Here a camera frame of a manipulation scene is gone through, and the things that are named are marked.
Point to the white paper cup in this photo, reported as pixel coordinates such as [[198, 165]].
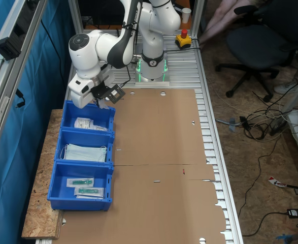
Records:
[[186, 14]]

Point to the blue bin with syringe packets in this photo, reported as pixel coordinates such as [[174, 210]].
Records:
[[62, 188]]

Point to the red and white label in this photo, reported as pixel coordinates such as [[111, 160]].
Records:
[[275, 181]]

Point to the OSB wood board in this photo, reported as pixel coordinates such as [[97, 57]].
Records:
[[40, 223]]

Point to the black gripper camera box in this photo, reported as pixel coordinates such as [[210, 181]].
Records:
[[115, 94]]

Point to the blue tape piece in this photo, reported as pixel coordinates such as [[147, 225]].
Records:
[[284, 237]]

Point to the clear packet with green syringe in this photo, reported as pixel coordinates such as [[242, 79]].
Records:
[[89, 191], [80, 182]]

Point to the black camera on beam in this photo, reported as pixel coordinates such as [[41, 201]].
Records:
[[6, 49]]

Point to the black power strip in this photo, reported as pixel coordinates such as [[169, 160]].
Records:
[[278, 127]]

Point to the stack of pale face masks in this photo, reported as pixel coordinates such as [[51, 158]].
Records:
[[84, 153]]

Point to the clear flat packet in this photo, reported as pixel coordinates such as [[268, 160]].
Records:
[[101, 128]]

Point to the blue bin with masks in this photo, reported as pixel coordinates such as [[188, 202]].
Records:
[[85, 136]]

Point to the black power adapter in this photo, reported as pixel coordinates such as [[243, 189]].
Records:
[[296, 213]]

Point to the aluminium beam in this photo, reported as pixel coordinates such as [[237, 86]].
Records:
[[1, 84]]

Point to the blue bin with gauze packets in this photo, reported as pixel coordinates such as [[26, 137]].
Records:
[[87, 114]]

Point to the person's leg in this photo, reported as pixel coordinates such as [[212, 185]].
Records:
[[211, 25], [231, 12]]

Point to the yellow emergency stop button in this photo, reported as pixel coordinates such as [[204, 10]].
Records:
[[183, 40]]

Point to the brown cardboard sheet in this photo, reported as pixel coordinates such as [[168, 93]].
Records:
[[159, 152]]

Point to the black office chair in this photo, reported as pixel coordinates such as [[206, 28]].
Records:
[[260, 48]]

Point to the white printed gauze packet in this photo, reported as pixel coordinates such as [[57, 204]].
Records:
[[84, 123], [103, 104]]

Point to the grey tape piece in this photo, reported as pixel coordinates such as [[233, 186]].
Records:
[[232, 124]]

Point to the person's white shoe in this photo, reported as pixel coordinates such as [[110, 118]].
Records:
[[285, 88]]

